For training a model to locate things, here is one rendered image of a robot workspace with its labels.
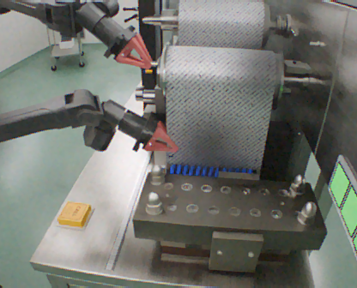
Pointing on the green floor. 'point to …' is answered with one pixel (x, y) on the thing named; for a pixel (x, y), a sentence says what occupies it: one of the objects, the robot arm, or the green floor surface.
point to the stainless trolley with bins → (66, 50)
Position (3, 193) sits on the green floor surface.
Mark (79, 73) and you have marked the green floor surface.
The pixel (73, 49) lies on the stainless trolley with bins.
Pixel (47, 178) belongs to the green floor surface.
